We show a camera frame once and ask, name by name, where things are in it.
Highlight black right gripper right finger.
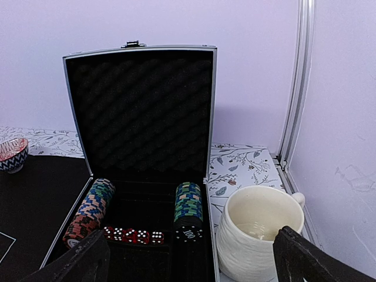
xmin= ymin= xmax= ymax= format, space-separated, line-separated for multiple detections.
xmin=273 ymin=226 xmax=375 ymax=282

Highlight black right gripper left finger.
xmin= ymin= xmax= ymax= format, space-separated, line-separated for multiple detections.
xmin=22 ymin=230 xmax=110 ymax=282

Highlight left poker chip row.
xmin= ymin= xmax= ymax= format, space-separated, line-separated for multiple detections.
xmin=63 ymin=178 xmax=116 ymax=249

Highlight poker chip row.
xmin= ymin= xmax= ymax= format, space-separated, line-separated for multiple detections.
xmin=63 ymin=178 xmax=116 ymax=249
xmin=173 ymin=182 xmax=203 ymax=243

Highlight cream ceramic mug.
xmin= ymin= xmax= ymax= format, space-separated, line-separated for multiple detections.
xmin=216 ymin=186 xmax=306 ymax=281

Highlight black poker mat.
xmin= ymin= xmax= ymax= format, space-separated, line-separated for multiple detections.
xmin=1 ymin=156 xmax=89 ymax=281

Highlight right poker chip row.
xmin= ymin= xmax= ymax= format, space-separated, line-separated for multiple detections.
xmin=173 ymin=182 xmax=203 ymax=243

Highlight patterned small bowl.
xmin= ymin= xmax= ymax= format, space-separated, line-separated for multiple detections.
xmin=0 ymin=138 xmax=28 ymax=174

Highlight aluminium poker chip case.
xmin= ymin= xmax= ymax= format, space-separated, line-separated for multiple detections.
xmin=57 ymin=42 xmax=219 ymax=281

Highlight right aluminium frame post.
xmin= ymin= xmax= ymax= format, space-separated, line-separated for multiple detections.
xmin=271 ymin=0 xmax=324 ymax=250

